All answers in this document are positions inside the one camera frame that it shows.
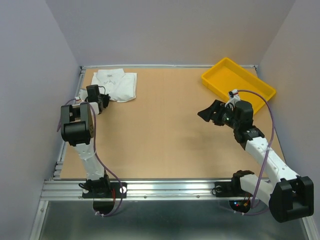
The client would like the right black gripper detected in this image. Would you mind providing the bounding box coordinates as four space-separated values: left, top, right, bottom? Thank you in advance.
196 99 240 130

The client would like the white long sleeve shirt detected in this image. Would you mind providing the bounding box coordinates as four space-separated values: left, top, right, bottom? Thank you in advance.
91 68 138 103

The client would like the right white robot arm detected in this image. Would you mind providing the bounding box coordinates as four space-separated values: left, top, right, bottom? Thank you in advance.
198 100 314 223

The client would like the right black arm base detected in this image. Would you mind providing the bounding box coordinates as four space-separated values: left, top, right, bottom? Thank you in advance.
211 181 253 198

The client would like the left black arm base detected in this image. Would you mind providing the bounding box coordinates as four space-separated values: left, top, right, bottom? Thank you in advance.
78 182 128 199

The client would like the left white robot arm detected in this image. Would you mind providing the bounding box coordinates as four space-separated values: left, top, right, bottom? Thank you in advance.
60 84 112 198

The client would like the yellow plastic bin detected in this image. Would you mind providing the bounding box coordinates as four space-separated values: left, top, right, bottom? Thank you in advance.
201 57 276 114

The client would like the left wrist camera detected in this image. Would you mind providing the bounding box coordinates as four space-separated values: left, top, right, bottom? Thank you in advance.
75 88 88 102

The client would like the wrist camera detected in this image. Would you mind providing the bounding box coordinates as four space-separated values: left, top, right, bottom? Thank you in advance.
75 88 88 102
224 89 241 110

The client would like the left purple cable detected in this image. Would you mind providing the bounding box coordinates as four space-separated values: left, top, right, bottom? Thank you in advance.
56 97 126 218

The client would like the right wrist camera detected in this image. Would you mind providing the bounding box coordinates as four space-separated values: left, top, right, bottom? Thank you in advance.
224 89 241 110

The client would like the aluminium mounting rail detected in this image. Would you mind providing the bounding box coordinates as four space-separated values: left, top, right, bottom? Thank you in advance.
39 177 309 201

